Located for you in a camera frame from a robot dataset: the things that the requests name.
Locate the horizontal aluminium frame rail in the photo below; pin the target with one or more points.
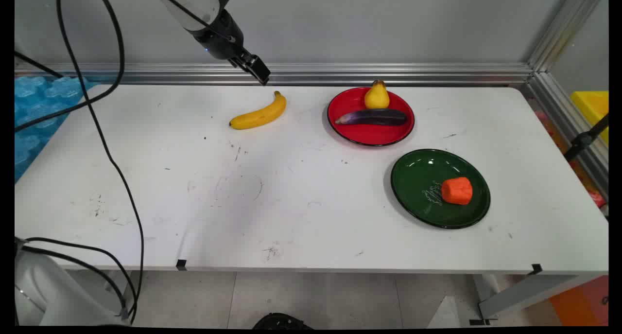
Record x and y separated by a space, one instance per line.
388 74

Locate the orange carrot chunk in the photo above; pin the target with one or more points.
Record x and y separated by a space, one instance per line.
457 191

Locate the red round plate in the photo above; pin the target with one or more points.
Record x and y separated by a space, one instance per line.
371 134

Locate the blue bubble wrap sheet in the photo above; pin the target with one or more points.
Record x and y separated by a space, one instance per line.
36 110

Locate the purple eggplant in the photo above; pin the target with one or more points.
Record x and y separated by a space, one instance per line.
376 117

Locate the yellow plastic bin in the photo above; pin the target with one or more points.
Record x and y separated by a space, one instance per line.
594 108

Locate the black tape marker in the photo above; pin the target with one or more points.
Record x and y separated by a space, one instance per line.
181 264
536 269

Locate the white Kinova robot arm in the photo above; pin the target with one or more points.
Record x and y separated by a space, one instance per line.
187 6

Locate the upright aluminium frame post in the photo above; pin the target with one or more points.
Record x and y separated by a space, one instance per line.
566 30

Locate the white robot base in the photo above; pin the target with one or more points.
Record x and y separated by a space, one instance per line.
53 295

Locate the yellow banana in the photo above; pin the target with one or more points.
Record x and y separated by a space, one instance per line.
260 114

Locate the grey table leg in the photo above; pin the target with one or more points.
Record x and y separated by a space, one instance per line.
527 292

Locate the yellow pear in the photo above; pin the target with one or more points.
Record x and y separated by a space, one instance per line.
376 96

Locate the green round plate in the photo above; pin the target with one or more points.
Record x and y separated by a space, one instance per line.
418 183

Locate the side aluminium frame rail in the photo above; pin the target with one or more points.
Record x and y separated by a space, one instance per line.
566 122

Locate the black round object on floor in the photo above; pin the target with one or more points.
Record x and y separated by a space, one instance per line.
282 321

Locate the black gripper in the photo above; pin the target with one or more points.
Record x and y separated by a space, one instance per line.
221 37

